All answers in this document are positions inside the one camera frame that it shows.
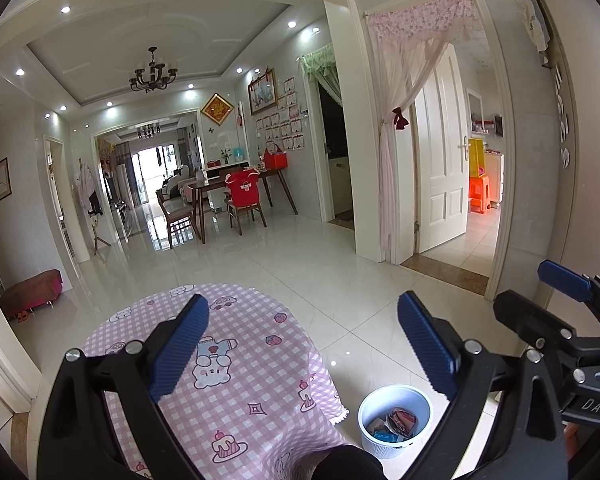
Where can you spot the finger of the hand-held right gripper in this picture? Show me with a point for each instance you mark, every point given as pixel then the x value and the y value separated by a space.
pixel 525 312
pixel 562 276

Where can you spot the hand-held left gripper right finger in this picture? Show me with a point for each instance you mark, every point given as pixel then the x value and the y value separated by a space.
pixel 427 347

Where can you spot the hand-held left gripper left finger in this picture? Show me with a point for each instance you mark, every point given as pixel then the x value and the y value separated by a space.
pixel 177 350

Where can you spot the blue white carton box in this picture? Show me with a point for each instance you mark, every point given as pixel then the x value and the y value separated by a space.
pixel 386 436

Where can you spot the white plastic bin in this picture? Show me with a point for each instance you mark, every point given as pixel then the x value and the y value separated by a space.
pixel 385 449

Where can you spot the pink checkered tablecloth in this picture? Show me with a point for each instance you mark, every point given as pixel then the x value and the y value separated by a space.
pixel 260 375

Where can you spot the orange plastic stools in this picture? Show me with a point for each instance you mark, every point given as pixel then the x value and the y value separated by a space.
pixel 479 195

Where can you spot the white cabinet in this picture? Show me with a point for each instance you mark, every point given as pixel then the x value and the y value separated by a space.
pixel 495 180

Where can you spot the bare wooden chair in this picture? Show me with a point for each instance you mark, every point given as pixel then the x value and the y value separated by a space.
pixel 177 220

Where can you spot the wooden coat stand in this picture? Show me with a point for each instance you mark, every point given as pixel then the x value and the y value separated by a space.
pixel 99 235

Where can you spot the yellow board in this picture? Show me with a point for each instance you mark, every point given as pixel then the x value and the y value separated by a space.
pixel 476 157

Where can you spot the wooden chair with cover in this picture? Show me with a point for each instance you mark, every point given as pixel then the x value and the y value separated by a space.
pixel 245 215

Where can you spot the dark red bench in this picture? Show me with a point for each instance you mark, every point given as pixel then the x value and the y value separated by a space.
pixel 30 290

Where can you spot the white panel door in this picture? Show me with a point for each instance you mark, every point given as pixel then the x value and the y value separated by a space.
pixel 442 160

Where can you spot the grey white sofa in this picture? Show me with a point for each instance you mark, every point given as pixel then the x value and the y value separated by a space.
pixel 177 182

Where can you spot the wooden dining table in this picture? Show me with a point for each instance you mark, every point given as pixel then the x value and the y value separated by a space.
pixel 207 182

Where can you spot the red chair cover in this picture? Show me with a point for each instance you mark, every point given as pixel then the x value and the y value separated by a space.
pixel 242 190

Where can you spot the white appliance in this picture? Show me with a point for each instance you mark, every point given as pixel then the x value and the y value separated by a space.
pixel 341 185

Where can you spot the pink white coat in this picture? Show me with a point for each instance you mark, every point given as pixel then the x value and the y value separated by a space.
pixel 87 185

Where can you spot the teal humidifier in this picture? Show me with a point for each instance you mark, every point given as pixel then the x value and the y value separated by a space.
pixel 239 154

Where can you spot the red box on table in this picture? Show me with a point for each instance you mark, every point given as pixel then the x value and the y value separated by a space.
pixel 275 160

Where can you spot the small black chandelier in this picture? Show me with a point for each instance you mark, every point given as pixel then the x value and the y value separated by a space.
pixel 148 131

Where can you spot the dark red curtain bow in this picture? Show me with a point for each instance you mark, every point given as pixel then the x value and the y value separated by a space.
pixel 400 119

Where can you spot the white hanging hat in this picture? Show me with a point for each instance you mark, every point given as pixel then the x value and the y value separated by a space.
pixel 532 22

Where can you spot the wood framed painting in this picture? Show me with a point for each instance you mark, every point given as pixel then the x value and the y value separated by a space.
pixel 263 91

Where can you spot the large black chandelier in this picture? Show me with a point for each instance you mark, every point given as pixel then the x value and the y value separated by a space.
pixel 152 77

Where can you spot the pink floral curtain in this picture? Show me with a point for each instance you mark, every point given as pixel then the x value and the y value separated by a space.
pixel 420 15

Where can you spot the green curtain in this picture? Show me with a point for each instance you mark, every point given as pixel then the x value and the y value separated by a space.
pixel 325 62

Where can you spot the recessed ceiling spotlights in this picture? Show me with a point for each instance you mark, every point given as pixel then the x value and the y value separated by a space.
pixel 65 9

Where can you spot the white wall letters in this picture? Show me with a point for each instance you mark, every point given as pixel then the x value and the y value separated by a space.
pixel 562 115

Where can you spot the red gold diamond wall decoration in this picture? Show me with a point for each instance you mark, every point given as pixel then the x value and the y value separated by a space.
pixel 216 108

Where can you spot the wall of award certificates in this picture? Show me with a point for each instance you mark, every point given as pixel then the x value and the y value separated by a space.
pixel 280 127

